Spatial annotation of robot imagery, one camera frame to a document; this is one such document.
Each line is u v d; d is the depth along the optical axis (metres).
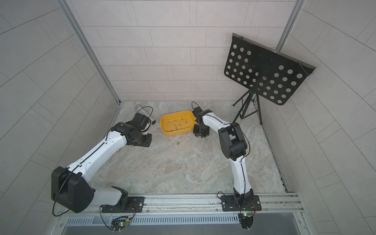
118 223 0.65
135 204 0.71
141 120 0.63
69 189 0.39
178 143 0.94
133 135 0.56
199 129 0.83
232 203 0.71
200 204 0.73
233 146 0.55
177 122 1.04
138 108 1.08
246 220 0.68
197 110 0.82
